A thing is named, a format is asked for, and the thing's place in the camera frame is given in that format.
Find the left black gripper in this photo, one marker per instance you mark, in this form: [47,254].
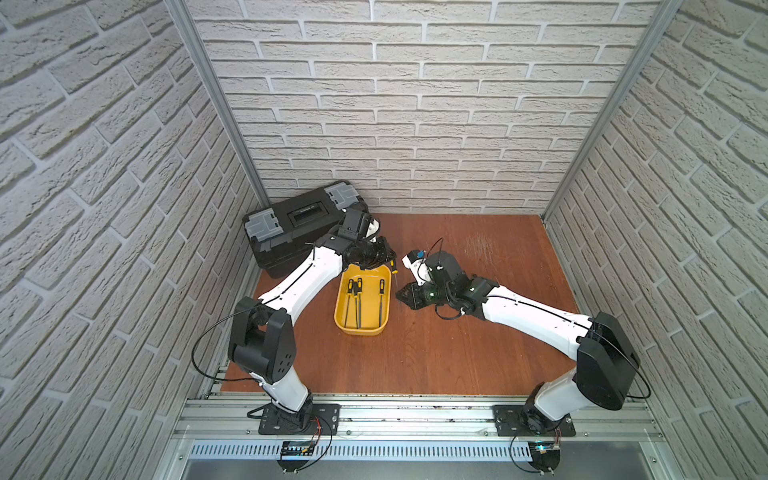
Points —
[372,253]

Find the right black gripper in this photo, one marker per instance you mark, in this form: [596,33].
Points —
[411,296]

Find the black yellow file tool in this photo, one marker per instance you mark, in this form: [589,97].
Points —
[382,291]
[394,271]
[349,297]
[358,302]

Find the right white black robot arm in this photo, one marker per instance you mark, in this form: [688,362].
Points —
[606,362]

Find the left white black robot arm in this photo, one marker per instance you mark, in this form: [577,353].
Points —
[262,341]

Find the yellow plastic storage tray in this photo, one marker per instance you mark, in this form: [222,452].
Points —
[370,301]

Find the black plastic toolbox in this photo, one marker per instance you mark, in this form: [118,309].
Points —
[281,235]

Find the right controller board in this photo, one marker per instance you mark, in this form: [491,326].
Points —
[545,457]

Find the controller board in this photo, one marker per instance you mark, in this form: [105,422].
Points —
[295,455]
[545,457]

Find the left controller board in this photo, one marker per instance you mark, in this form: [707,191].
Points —
[295,455]

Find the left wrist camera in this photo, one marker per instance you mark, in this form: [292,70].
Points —
[370,227]

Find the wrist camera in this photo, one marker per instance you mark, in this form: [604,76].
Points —
[370,227]
[415,262]

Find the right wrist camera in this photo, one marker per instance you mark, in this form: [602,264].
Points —
[415,262]

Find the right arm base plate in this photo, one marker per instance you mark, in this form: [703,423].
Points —
[519,420]

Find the aluminium mounting rail frame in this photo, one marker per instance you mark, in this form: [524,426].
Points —
[414,428]

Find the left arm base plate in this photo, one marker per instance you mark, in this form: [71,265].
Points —
[323,418]

